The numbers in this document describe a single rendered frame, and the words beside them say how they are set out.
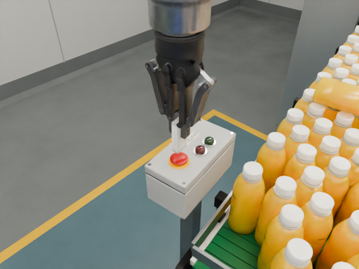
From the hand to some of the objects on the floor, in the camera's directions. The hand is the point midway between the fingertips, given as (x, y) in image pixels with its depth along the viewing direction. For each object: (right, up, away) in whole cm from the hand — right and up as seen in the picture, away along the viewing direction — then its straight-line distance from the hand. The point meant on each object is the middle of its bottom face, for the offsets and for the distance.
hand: (179, 134), depth 59 cm
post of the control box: (+3, -88, +77) cm, 117 cm away
